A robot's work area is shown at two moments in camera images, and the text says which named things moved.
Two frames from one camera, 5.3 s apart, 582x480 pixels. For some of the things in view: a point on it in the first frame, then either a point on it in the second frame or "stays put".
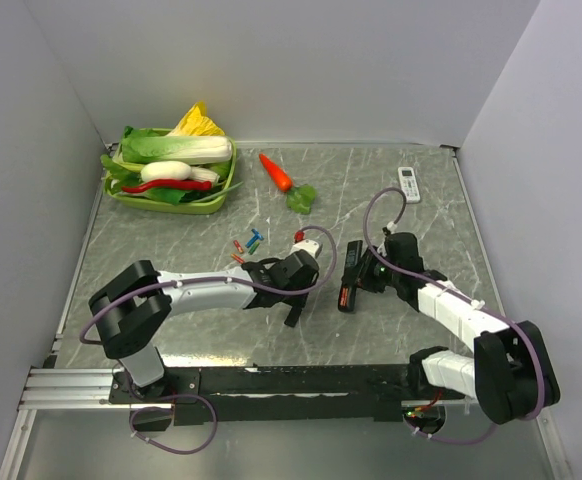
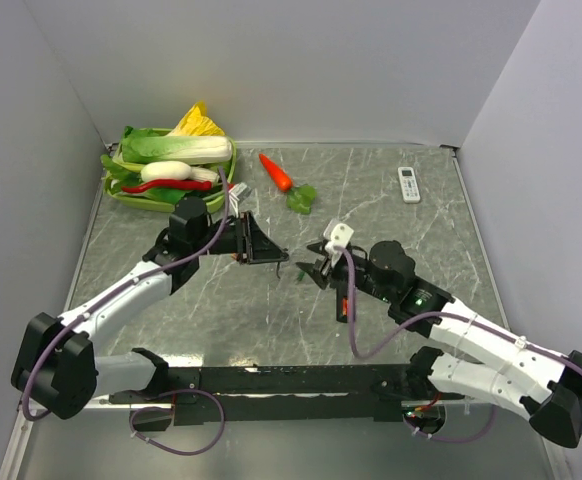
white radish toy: (172, 169) stays put
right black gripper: (365, 279) to (325, 268)
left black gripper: (298, 300) to (256, 246)
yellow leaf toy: (194, 123) stays put
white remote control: (409, 184) stays put
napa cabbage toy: (157, 147) stays put
